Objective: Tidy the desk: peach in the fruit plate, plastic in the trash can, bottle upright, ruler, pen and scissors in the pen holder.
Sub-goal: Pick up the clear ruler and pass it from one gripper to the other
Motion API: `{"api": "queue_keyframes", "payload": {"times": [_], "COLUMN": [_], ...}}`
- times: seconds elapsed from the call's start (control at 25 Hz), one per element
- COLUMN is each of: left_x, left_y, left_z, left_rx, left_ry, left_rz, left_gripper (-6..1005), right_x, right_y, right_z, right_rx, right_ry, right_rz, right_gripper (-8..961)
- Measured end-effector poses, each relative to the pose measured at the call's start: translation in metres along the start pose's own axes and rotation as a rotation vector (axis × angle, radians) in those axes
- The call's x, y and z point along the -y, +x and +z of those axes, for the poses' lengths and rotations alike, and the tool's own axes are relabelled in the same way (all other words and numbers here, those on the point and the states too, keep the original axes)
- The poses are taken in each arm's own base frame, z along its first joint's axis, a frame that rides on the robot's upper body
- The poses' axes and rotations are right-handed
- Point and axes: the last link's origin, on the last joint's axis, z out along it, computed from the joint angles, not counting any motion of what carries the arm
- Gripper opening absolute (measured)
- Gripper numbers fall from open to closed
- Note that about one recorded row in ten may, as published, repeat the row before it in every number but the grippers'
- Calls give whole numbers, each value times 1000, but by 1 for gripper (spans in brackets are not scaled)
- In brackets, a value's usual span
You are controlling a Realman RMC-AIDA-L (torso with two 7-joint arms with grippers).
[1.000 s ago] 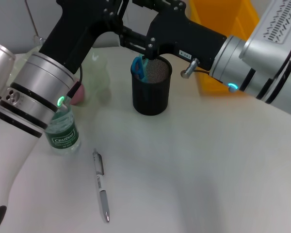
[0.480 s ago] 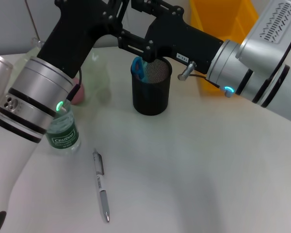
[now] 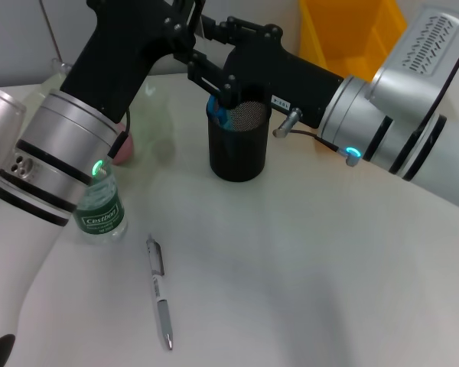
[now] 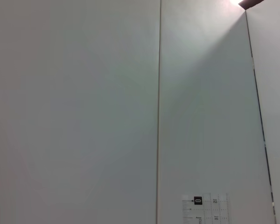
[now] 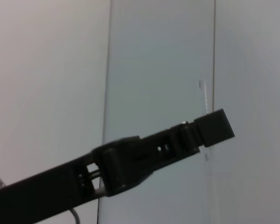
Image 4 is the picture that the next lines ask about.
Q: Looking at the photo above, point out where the transparent plastic ruler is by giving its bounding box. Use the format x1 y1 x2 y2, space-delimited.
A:
181 192 231 224

